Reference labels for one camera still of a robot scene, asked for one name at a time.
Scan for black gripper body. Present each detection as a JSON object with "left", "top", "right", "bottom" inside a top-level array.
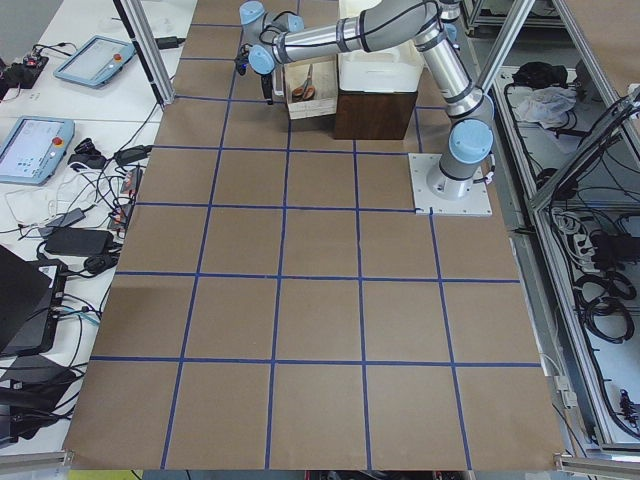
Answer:
[{"left": 260, "top": 73, "right": 273, "bottom": 90}]

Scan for orange grey scissors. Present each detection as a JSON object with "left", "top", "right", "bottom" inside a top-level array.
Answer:
[{"left": 292, "top": 64, "right": 316, "bottom": 101}]

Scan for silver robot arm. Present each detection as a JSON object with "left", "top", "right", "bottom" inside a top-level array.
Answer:
[{"left": 234, "top": 1, "right": 494, "bottom": 201}]

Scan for dark brown wooden cabinet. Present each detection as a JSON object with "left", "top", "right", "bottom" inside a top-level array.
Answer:
[{"left": 334, "top": 90, "right": 418, "bottom": 140}]

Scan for black power adapter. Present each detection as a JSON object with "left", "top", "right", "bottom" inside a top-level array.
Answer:
[{"left": 155, "top": 36, "right": 185, "bottom": 50}]

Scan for white foam tray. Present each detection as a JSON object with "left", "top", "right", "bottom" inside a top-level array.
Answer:
[{"left": 337, "top": 1, "right": 435, "bottom": 93}]

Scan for far teach pendant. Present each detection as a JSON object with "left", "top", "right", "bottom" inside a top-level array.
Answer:
[{"left": 53, "top": 35, "right": 136, "bottom": 88}]

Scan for teach pendant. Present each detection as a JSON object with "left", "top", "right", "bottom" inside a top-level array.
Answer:
[
  {"left": 53, "top": 35, "right": 136, "bottom": 88},
  {"left": 1, "top": 116, "right": 75, "bottom": 186}
]

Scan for near teach pendant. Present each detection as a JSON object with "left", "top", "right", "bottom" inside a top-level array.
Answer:
[{"left": 1, "top": 116, "right": 75, "bottom": 186}]

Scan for large black power brick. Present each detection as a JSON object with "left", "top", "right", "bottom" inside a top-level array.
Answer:
[{"left": 44, "top": 227, "right": 114, "bottom": 257}]

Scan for white crumpled cloth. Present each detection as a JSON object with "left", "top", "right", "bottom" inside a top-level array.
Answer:
[{"left": 514, "top": 86, "right": 577, "bottom": 129}]

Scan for black laptop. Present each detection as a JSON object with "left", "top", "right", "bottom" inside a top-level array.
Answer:
[{"left": 1, "top": 247, "right": 67, "bottom": 358}]

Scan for aluminium frame post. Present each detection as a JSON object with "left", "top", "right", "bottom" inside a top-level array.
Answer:
[{"left": 113, "top": 0, "right": 175, "bottom": 109}]

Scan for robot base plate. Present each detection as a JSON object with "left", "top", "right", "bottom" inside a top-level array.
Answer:
[{"left": 408, "top": 153, "right": 493, "bottom": 217}]

